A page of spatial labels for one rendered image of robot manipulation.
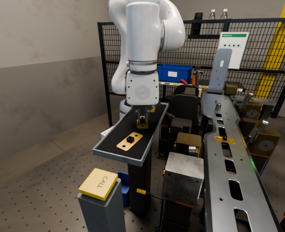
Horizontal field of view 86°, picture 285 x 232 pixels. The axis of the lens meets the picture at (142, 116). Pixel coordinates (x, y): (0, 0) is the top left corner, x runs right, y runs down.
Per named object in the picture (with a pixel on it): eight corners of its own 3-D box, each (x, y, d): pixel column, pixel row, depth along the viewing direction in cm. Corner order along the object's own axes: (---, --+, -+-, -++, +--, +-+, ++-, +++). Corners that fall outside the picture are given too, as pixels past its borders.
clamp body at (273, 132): (260, 192, 81) (290, 138, 65) (236, 186, 85) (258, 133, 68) (257, 182, 87) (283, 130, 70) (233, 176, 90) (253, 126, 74)
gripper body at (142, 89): (124, 69, 42) (126, 107, 47) (161, 69, 42) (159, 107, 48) (126, 64, 49) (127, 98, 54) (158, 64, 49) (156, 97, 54)
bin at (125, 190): (127, 206, 74) (126, 194, 70) (109, 200, 77) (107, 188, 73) (135, 187, 84) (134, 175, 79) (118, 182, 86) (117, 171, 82)
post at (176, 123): (173, 192, 81) (182, 127, 62) (163, 189, 82) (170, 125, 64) (174, 184, 85) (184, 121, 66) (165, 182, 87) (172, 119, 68)
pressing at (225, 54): (222, 92, 131) (233, 48, 115) (207, 90, 134) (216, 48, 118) (222, 92, 131) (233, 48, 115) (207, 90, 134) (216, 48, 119)
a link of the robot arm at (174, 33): (166, 2, 59) (181, 58, 45) (123, 1, 57) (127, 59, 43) (171, -29, 51) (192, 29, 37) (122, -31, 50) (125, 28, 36)
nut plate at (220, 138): (233, 139, 72) (234, 136, 72) (235, 143, 69) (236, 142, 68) (213, 136, 74) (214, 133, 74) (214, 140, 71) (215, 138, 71)
